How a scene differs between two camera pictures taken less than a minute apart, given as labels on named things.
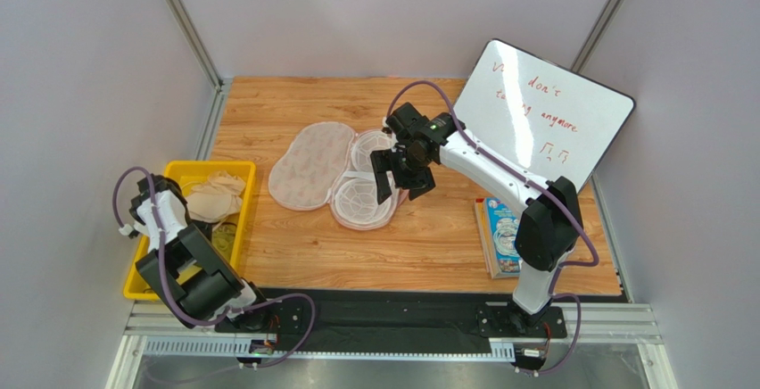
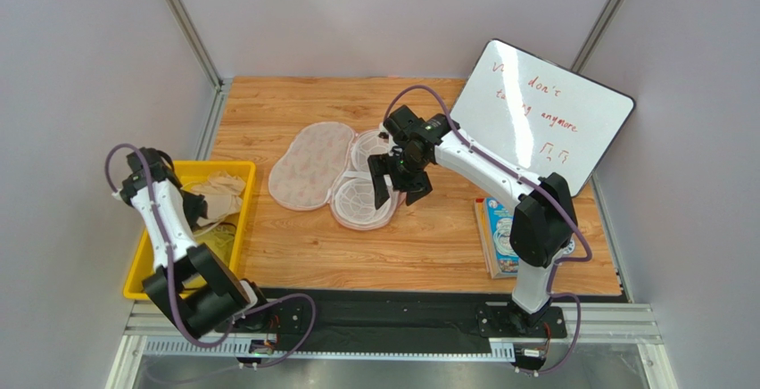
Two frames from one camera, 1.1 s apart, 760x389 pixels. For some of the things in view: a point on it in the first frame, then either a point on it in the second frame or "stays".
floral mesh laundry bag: (325, 162) stays
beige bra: (217, 198) stays
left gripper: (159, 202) → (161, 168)
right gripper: (401, 169) stays
